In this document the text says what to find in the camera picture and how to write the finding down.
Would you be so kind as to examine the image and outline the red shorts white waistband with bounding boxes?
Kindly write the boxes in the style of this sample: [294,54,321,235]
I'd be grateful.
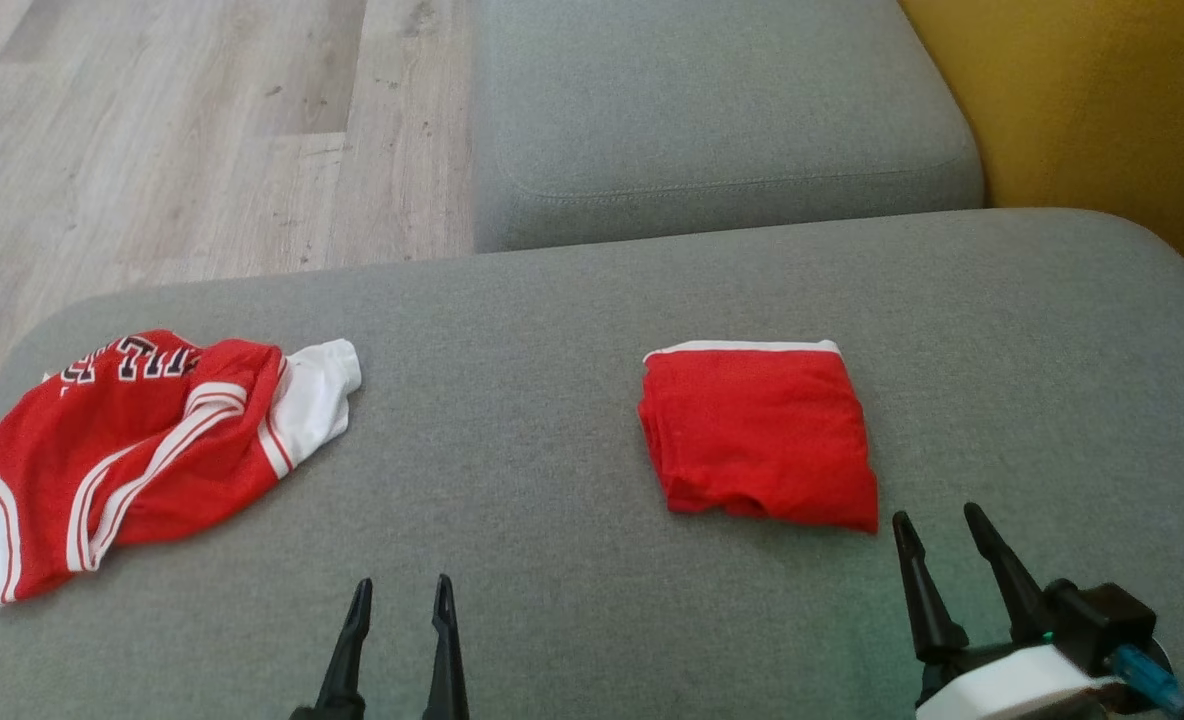
[637,340,880,535]

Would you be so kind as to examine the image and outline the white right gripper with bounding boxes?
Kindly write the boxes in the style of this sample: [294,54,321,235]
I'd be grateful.
[892,502,1124,720]

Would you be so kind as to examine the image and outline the small grey sofa cushion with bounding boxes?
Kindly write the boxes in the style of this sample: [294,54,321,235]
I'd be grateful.
[469,0,987,254]

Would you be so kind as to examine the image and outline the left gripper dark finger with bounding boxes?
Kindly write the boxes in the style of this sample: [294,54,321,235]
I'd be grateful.
[290,577,374,720]
[421,573,472,720]

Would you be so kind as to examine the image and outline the red basketball jersey white sleeves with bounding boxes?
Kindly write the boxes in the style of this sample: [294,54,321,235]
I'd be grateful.
[0,330,364,612]

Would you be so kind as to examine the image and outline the large grey sofa seat cushion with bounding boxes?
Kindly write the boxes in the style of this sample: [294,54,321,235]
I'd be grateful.
[0,208,1184,720]

